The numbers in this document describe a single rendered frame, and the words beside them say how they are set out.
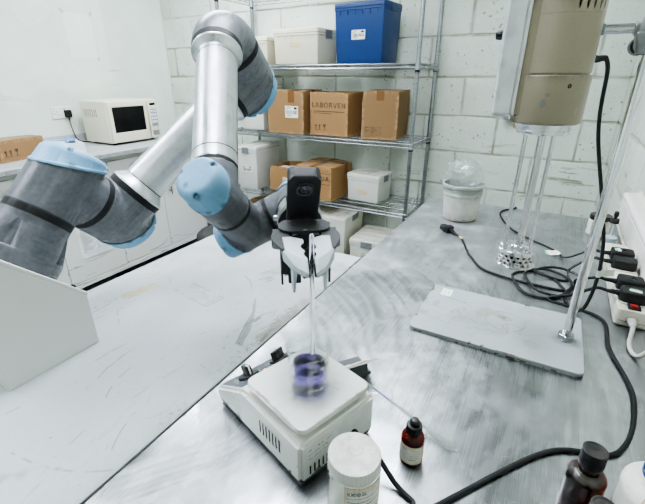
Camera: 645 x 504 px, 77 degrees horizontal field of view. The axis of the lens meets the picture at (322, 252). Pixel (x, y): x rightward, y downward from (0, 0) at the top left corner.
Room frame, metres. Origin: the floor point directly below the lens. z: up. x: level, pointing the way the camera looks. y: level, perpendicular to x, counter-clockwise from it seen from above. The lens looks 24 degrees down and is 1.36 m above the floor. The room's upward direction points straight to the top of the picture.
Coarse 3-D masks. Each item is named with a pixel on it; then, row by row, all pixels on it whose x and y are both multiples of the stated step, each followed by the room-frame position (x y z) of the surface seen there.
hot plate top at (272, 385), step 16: (272, 368) 0.45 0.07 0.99; (288, 368) 0.45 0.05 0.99; (336, 368) 0.45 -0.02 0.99; (256, 384) 0.42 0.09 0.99; (272, 384) 0.42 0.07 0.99; (288, 384) 0.42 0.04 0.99; (336, 384) 0.42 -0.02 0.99; (352, 384) 0.42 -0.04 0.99; (272, 400) 0.39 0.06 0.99; (288, 400) 0.39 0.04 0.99; (320, 400) 0.39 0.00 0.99; (336, 400) 0.39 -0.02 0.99; (352, 400) 0.39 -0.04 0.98; (288, 416) 0.36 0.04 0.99; (304, 416) 0.36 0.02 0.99; (320, 416) 0.36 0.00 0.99; (304, 432) 0.34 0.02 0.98
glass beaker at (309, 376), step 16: (304, 336) 0.43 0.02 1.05; (320, 336) 0.43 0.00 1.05; (288, 352) 0.39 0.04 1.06; (304, 352) 0.38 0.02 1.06; (320, 352) 0.39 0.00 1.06; (304, 368) 0.39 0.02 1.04; (320, 368) 0.39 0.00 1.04; (304, 384) 0.39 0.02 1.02; (320, 384) 0.39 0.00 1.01; (304, 400) 0.39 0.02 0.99
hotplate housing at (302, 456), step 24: (240, 408) 0.43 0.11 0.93; (264, 408) 0.39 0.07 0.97; (360, 408) 0.40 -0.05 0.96; (264, 432) 0.39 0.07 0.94; (288, 432) 0.35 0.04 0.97; (312, 432) 0.35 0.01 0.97; (336, 432) 0.37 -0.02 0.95; (360, 432) 0.40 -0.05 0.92; (288, 456) 0.35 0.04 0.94; (312, 456) 0.34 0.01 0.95
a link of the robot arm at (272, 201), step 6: (282, 186) 0.74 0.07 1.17; (276, 192) 0.71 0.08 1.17; (282, 192) 0.70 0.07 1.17; (264, 198) 0.71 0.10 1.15; (270, 198) 0.70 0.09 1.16; (276, 198) 0.69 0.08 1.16; (282, 198) 0.67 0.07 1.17; (270, 204) 0.69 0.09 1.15; (276, 204) 0.68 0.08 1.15; (270, 210) 0.68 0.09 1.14; (276, 210) 0.66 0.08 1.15; (276, 222) 0.68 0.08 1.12
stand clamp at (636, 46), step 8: (608, 24) 0.65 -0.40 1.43; (616, 24) 0.64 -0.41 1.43; (624, 24) 0.64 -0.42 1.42; (632, 24) 0.63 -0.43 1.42; (640, 24) 0.62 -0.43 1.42; (608, 32) 0.65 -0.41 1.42; (616, 32) 0.64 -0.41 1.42; (624, 32) 0.64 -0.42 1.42; (632, 32) 0.63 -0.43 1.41; (640, 32) 0.62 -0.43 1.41; (632, 40) 0.69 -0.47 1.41; (640, 40) 0.62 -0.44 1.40; (632, 48) 0.68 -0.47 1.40; (640, 48) 0.62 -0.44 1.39
